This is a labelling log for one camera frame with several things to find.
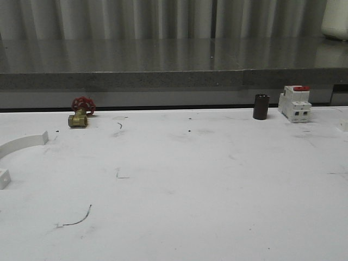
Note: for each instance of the white half pipe clamp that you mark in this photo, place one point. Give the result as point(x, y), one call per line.
point(18, 144)
point(343, 125)

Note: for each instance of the dark brown cylindrical coupling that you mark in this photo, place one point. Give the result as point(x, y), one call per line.
point(261, 105)

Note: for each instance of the brass valve red handwheel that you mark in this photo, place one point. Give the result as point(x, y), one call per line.
point(83, 107)

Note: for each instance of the grey stone counter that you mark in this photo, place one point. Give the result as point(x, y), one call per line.
point(184, 72)

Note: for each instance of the white pleated curtain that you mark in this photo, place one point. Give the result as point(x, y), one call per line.
point(72, 20)

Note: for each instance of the white container on counter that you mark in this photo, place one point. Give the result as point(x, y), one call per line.
point(334, 22)

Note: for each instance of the white circuit breaker red switch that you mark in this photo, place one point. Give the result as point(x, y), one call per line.
point(293, 103)

